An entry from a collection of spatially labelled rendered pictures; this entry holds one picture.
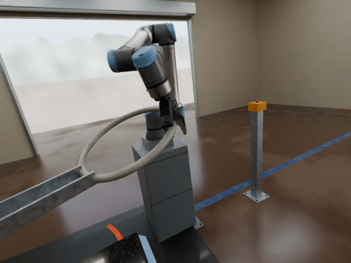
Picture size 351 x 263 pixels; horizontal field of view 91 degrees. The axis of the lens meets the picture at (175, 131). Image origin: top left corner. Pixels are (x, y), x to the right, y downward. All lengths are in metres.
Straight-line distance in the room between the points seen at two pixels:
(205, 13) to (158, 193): 6.03
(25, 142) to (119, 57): 4.94
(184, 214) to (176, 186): 0.33
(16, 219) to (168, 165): 1.02
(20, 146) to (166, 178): 4.59
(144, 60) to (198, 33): 5.85
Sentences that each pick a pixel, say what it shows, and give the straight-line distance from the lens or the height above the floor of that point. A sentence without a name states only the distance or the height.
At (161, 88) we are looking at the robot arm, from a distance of 0.64.
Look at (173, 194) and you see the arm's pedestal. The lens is 1.59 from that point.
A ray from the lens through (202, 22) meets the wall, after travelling 6.63.
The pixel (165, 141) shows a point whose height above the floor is 1.17.
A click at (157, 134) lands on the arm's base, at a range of 1.44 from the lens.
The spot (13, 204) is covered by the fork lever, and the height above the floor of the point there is 1.08.
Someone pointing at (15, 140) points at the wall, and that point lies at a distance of 5.61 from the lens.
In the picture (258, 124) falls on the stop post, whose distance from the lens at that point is 1.88.
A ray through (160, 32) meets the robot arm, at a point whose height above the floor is 1.69.
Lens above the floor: 1.39
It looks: 17 degrees down
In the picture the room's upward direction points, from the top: 7 degrees counter-clockwise
